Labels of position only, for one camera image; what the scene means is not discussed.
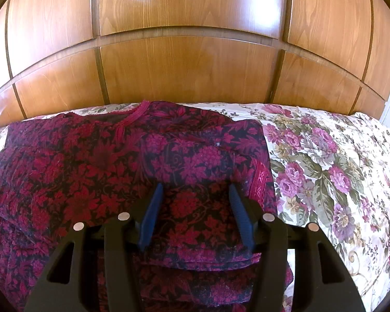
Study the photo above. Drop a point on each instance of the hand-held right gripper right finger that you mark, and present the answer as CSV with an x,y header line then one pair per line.
x,y
242,219

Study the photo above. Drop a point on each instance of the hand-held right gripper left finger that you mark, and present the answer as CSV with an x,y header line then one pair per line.
x,y
151,216

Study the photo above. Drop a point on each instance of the dark red floral knit top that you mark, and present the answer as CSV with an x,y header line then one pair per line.
x,y
84,169

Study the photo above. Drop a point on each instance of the floral bedspread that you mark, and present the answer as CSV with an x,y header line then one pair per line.
x,y
318,169

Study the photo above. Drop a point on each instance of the wooden wardrobe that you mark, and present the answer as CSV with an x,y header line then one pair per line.
x,y
188,55

